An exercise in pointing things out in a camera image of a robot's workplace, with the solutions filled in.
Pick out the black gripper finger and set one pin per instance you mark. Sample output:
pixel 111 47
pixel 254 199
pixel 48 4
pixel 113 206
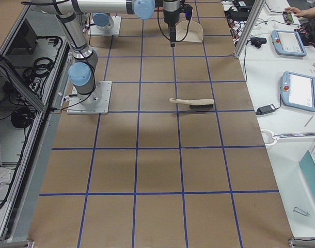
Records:
pixel 172 35

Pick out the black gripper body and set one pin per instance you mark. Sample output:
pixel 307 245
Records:
pixel 170 17

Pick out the beige plastic dustpan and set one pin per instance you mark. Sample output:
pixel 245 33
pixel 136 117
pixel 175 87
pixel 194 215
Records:
pixel 189 31

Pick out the beige hand brush black bristles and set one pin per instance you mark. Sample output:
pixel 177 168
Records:
pixel 196 103

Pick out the person hand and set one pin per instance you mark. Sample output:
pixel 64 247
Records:
pixel 297 12

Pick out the black webcam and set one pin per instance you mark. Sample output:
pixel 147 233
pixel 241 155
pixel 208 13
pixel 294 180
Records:
pixel 258 41

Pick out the far blue teach pendant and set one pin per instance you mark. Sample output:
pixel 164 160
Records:
pixel 288 43

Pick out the blue teach pendant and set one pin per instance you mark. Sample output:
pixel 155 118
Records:
pixel 288 43
pixel 298 91

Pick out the black power adapter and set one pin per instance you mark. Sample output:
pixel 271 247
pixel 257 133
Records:
pixel 267 109

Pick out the near blue teach pendant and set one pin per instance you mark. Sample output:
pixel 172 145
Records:
pixel 298 91

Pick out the teal folder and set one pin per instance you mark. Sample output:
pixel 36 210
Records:
pixel 307 165

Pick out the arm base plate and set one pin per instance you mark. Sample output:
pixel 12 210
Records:
pixel 94 31
pixel 98 101

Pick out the aluminium frame post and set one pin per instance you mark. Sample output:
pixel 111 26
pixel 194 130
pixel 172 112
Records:
pixel 252 18

